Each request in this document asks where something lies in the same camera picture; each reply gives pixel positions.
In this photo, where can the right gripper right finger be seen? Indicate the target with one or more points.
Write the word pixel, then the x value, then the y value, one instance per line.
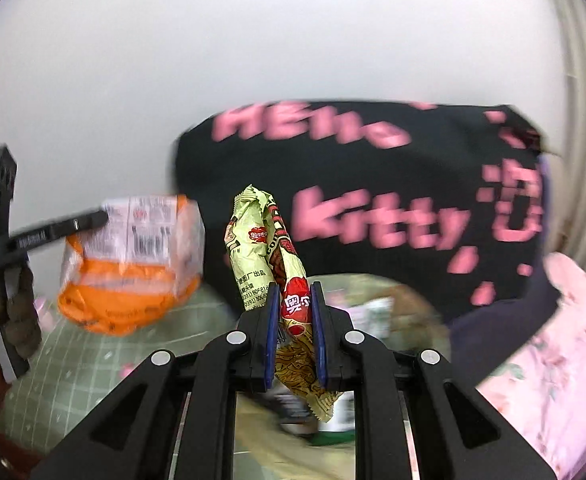
pixel 452 432

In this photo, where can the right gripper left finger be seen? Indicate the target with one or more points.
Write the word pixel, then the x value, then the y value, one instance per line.
pixel 173 416

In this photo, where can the orange snack bag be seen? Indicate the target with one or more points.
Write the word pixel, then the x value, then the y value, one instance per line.
pixel 128 274

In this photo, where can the green white milk carton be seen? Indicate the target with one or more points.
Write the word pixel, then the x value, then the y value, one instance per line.
pixel 360 370

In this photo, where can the yellow green snack wrapper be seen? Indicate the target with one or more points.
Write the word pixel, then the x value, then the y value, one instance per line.
pixel 270 274

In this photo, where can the yellow bag lined trash bin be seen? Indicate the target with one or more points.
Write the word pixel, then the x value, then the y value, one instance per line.
pixel 369 333

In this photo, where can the left brown gloved hand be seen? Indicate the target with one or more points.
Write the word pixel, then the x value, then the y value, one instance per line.
pixel 21 325

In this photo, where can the green grid bedsheet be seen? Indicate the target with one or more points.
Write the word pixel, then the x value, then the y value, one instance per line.
pixel 74 370

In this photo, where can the dark purple pillow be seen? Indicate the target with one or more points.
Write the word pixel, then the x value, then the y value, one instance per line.
pixel 482 340

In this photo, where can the pink floral quilt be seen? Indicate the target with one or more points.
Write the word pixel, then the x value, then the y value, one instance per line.
pixel 541 389

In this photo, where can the black Hello Kitty pillow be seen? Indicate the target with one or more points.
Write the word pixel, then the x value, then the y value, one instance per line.
pixel 447 199

